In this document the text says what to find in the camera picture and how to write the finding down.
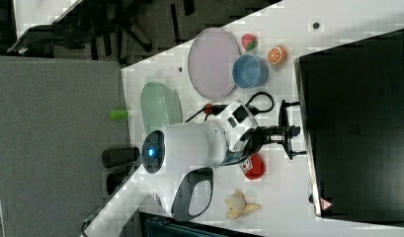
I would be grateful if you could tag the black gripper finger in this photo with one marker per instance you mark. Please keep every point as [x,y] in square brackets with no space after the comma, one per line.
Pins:
[283,114]
[290,152]

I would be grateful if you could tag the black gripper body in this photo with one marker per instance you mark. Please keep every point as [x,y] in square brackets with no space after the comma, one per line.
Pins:
[264,135]

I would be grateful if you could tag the black toaster oven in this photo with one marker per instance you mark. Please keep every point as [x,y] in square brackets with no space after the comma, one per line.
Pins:
[351,100]

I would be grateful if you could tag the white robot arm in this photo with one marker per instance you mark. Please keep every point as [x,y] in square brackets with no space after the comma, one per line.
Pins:
[178,158]

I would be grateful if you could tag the red ketchup bottle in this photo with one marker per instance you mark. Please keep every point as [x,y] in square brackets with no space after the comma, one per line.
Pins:
[253,168]

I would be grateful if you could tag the blue bowl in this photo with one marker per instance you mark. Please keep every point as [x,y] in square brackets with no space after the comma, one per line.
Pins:
[249,71]

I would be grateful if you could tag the toy orange half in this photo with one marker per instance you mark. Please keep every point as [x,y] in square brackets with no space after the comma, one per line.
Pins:
[277,55]

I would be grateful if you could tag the toy peeled banana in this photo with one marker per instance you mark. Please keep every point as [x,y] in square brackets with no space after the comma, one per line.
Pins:
[238,205]

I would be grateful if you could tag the red toy strawberry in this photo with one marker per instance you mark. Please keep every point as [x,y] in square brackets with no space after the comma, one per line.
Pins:
[249,41]

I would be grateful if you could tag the large grey round plate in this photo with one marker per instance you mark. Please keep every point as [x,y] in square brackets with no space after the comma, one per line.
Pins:
[210,61]

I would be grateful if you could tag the green perforated colander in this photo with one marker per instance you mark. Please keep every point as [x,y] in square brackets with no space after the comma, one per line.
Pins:
[160,106]

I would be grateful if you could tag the green cylinder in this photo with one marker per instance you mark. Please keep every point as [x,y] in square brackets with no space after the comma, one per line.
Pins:
[119,114]

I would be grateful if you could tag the grey fabric panel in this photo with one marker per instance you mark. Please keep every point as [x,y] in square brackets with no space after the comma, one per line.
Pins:
[54,126]

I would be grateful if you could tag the black cylinder handle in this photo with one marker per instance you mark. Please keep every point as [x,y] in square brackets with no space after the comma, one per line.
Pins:
[119,156]

